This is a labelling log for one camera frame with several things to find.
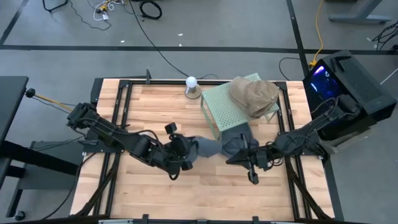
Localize black computer tower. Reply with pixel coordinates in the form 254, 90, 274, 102
302, 49, 398, 141

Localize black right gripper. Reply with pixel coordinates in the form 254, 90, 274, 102
225, 133, 276, 172

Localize yellow cable with black knob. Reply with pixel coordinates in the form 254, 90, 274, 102
25, 88, 75, 113

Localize black desk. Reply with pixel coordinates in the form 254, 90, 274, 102
0, 75, 85, 218

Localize black aluminium rig frame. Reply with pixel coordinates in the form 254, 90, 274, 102
70, 70, 345, 224

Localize black cable bundle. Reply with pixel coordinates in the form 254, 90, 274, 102
371, 20, 398, 51

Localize coiled black cable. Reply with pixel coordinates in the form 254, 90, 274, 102
139, 0, 163, 21

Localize green perforated metal shelf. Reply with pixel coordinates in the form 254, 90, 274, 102
200, 72, 280, 141

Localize beige cap with light brim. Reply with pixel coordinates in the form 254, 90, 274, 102
243, 80, 280, 119

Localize yellow floor cable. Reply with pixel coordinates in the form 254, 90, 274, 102
308, 0, 326, 68

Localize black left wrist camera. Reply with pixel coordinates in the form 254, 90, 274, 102
164, 122, 178, 136

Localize long black floor cable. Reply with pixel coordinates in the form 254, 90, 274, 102
128, 0, 191, 78

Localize white cable bundle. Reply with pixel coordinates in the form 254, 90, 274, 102
92, 0, 126, 22

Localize grey desk foot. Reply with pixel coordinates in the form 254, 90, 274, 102
328, 0, 393, 25

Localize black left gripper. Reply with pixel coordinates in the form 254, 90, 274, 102
167, 133, 199, 172

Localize grey denim cap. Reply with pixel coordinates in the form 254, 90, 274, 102
220, 122, 260, 159
188, 136, 223, 164

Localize brown tan cap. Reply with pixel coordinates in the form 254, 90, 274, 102
229, 76, 259, 108

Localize white bulb lamp wooden base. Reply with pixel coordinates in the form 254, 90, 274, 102
184, 76, 203, 100

